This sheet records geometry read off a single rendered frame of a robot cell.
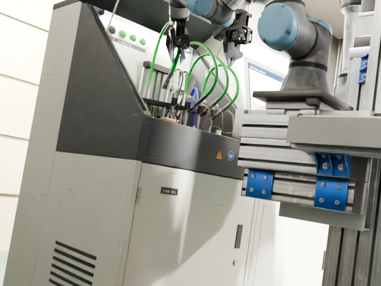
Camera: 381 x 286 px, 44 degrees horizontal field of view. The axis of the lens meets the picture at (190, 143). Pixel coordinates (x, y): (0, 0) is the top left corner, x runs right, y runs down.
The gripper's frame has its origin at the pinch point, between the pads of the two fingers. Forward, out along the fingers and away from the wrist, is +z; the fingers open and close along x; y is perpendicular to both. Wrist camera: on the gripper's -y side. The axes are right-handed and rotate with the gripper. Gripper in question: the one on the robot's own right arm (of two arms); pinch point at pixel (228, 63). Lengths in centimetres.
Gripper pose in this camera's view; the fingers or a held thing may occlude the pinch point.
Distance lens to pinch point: 190.5
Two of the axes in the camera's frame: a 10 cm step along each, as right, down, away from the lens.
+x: 7.1, 1.7, 6.8
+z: -1.5, 9.9, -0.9
